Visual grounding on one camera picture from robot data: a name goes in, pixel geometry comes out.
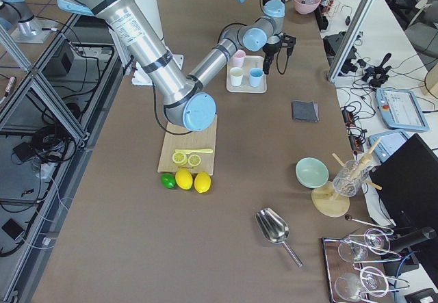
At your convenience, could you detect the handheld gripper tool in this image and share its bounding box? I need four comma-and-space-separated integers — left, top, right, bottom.
361, 53, 392, 88

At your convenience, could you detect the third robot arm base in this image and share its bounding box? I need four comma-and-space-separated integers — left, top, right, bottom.
1, 0, 49, 44

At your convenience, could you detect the green lime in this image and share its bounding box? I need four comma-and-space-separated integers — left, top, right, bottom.
160, 173, 177, 189

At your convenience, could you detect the whole yellow lemon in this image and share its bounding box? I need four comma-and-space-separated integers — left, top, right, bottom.
175, 169, 193, 190

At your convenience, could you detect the shiny metal scoop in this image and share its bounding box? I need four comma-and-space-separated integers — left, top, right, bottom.
255, 207, 303, 268

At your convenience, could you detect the wooden cutting board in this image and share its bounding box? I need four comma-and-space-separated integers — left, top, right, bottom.
157, 116, 217, 176

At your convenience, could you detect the mint green bowl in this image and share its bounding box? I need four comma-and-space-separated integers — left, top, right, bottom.
296, 157, 329, 189

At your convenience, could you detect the chrome wine glass rack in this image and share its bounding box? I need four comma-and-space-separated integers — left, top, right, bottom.
321, 235, 410, 302

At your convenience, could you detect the clear textured glass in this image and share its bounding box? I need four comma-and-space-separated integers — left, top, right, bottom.
333, 160, 372, 197

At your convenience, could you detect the dark grey folded cloth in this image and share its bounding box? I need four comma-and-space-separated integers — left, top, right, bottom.
292, 101, 319, 122

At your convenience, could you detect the cream rabbit tray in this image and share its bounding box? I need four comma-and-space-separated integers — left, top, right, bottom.
226, 55, 267, 94

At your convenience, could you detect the pale yellow white cup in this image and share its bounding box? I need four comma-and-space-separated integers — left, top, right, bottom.
229, 67, 244, 87

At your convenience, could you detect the wooden stand round base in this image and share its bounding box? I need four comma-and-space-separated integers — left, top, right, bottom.
311, 181, 350, 218

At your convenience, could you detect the black monitor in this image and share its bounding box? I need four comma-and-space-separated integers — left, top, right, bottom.
368, 133, 438, 235

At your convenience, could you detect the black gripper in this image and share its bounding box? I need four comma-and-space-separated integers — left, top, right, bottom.
263, 42, 279, 75

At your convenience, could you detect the yellow plastic knife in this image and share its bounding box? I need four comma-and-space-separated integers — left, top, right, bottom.
174, 148, 214, 154

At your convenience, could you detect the wine glass on rack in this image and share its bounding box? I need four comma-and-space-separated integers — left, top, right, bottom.
337, 228, 389, 263

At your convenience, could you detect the aluminium frame post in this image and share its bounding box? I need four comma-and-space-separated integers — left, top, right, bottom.
327, 0, 374, 84

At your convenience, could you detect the light blue cup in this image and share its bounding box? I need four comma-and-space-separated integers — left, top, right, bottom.
248, 68, 263, 88

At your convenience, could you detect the blue teach pendant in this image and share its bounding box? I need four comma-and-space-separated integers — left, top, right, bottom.
375, 88, 430, 132
368, 129, 409, 163

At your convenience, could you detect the pink cup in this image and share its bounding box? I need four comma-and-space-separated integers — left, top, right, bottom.
231, 49, 246, 68

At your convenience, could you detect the pink bowl with ice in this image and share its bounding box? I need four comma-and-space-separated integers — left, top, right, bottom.
292, 0, 321, 14

